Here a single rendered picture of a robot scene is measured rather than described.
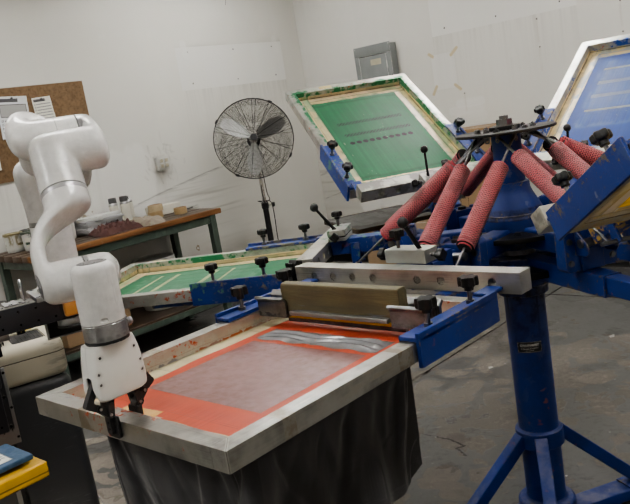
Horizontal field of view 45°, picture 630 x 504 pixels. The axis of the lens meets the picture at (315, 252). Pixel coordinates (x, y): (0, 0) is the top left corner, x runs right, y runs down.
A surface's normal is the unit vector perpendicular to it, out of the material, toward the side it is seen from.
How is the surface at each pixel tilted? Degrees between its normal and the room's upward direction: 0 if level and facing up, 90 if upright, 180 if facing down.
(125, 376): 94
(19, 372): 90
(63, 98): 90
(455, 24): 90
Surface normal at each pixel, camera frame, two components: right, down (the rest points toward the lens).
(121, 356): 0.76, 0.02
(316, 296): -0.66, 0.24
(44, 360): 0.50, 0.07
